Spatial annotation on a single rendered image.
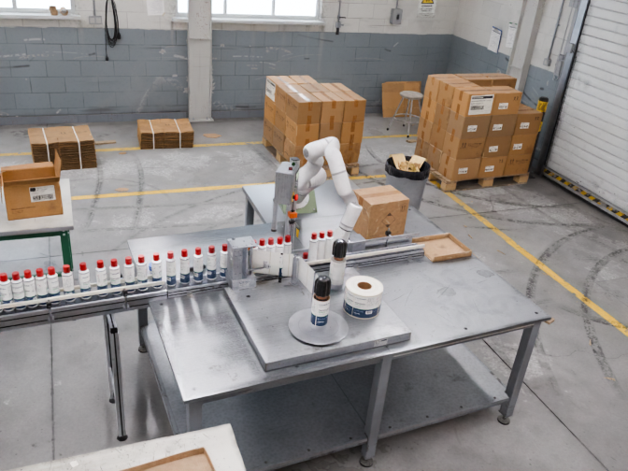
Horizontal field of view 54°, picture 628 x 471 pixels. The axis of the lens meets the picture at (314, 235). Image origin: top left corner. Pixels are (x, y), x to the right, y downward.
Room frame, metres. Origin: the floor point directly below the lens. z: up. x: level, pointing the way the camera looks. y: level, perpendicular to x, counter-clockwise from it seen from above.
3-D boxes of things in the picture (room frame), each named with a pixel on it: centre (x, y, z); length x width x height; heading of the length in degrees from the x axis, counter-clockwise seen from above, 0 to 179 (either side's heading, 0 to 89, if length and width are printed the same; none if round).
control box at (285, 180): (3.23, 0.18, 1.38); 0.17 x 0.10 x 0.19; 171
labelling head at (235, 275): (2.93, 0.38, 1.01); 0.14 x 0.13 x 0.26; 116
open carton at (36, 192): (3.77, 1.93, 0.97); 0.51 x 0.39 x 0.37; 29
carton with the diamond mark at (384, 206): (3.79, -0.42, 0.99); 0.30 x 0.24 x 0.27; 119
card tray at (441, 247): (3.64, -0.85, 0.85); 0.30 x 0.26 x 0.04; 116
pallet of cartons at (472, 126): (7.20, -1.81, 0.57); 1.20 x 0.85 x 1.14; 116
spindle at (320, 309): (2.58, -0.07, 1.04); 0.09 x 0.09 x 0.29
